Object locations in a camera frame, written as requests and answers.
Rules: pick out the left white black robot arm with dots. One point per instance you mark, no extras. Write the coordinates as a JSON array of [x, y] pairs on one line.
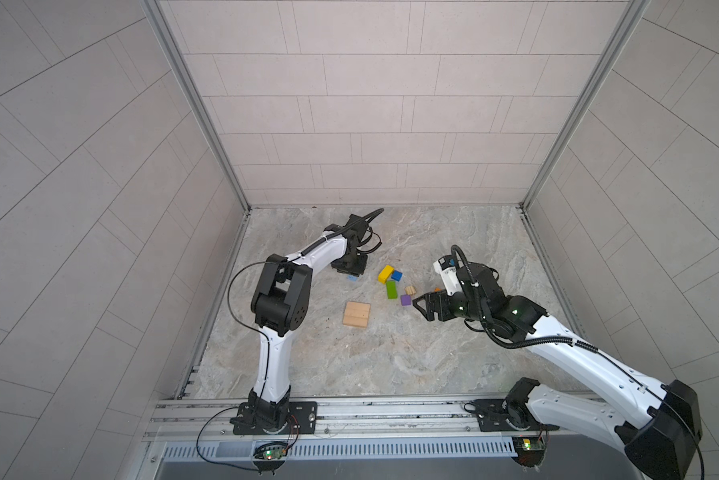
[[280, 303]]

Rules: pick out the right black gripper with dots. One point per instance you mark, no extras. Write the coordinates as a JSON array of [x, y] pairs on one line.
[[429, 299]]

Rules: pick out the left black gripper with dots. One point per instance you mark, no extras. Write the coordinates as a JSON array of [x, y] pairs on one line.
[[358, 270]]

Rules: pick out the left green circuit board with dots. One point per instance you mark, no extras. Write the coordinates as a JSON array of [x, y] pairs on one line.
[[270, 452]]

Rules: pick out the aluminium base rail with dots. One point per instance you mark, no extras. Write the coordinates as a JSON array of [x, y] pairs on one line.
[[417, 416]]

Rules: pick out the right circuit board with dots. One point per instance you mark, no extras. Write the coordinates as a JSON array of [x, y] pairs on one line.
[[530, 451]]

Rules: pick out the yellow wood block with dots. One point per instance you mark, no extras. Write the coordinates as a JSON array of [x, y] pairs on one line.
[[385, 274]]

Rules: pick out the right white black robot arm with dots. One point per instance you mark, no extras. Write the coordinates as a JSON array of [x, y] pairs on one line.
[[656, 425]]

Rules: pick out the green wood block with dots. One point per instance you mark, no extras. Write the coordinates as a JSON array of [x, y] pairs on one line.
[[391, 289]]

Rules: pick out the natural wood block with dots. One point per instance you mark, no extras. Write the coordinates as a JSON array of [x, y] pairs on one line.
[[355, 314], [358, 322], [358, 307]]

